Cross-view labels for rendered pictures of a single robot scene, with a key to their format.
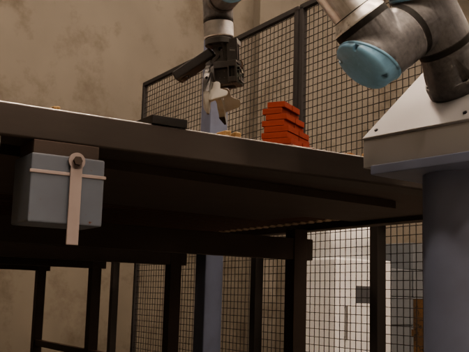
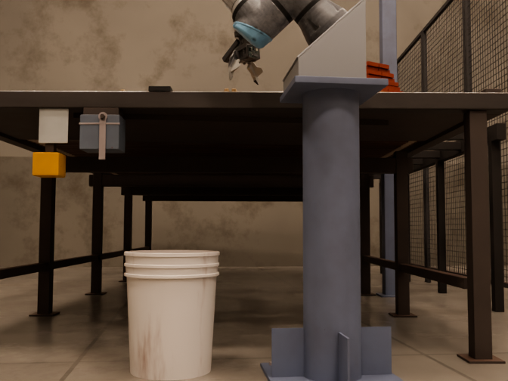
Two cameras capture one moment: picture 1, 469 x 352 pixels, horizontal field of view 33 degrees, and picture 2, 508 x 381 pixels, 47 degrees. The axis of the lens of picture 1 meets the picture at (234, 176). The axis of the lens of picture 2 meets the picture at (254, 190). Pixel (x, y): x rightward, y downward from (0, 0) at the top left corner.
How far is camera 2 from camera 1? 1.20 m
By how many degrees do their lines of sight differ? 32
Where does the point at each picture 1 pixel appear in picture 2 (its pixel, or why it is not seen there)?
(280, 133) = not seen: hidden behind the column
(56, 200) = (94, 137)
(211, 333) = (391, 233)
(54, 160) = (91, 117)
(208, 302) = (387, 211)
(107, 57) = not seen: hidden behind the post
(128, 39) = (402, 31)
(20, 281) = not seen: hidden behind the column
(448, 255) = (305, 147)
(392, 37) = (254, 14)
